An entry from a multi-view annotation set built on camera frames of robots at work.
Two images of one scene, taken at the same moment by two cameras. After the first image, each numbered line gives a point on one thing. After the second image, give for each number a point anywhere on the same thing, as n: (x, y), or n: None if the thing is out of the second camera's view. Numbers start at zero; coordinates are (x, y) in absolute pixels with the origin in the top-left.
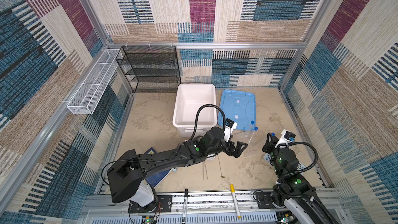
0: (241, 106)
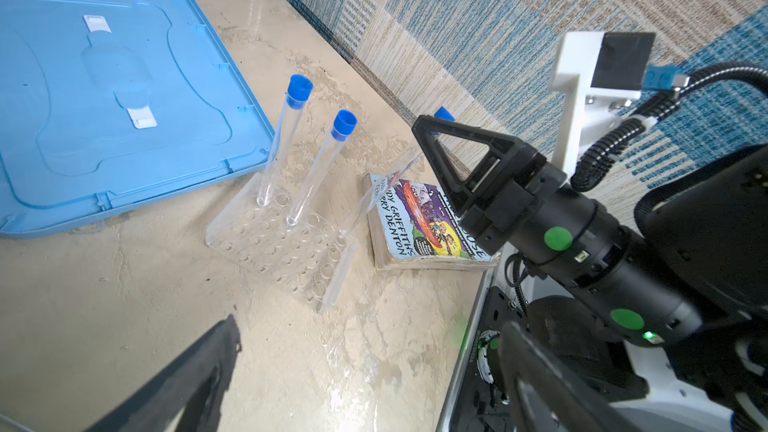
0: (114, 87)
